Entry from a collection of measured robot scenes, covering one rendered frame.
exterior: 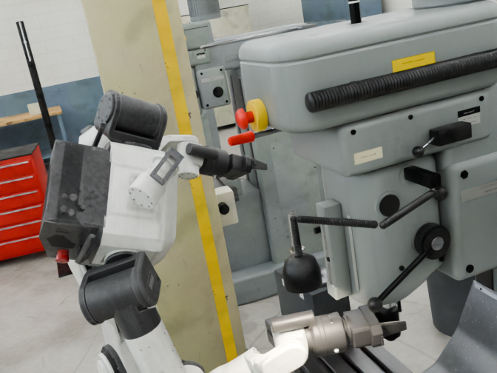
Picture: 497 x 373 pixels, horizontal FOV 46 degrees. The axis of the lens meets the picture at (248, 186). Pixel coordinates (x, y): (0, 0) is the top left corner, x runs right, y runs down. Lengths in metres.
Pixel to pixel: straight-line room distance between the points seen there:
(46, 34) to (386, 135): 9.13
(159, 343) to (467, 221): 0.69
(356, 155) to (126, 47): 1.85
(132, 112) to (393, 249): 0.68
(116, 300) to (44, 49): 8.88
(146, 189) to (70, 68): 8.86
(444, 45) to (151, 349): 0.85
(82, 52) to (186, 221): 7.31
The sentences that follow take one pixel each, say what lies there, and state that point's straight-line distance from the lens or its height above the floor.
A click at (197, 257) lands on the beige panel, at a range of 3.03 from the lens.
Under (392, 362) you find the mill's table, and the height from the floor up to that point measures 0.99.
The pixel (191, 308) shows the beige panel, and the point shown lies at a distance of 3.13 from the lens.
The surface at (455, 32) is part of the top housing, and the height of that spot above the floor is 1.85.
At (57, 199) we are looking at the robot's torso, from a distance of 1.30.
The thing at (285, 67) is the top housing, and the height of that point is 1.85.
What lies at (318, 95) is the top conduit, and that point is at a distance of 0.96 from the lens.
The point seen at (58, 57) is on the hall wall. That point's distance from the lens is 10.03.
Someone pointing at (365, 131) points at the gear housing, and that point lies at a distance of 1.06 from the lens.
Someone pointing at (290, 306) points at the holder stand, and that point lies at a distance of 1.80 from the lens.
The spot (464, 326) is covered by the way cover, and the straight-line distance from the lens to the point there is 1.74.
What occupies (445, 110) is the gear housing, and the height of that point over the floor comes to 1.71.
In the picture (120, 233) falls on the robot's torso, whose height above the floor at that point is 1.54.
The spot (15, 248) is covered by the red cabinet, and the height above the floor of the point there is 0.17.
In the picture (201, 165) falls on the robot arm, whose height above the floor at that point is 1.54.
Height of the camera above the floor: 1.97
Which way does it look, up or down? 18 degrees down
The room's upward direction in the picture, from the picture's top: 10 degrees counter-clockwise
